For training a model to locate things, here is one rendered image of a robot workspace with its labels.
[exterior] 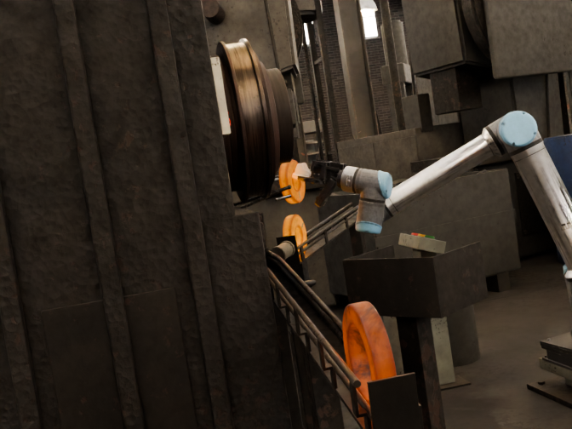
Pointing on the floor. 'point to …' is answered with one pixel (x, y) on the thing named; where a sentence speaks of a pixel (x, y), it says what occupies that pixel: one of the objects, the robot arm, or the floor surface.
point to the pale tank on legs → (311, 10)
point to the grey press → (491, 79)
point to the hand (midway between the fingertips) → (291, 176)
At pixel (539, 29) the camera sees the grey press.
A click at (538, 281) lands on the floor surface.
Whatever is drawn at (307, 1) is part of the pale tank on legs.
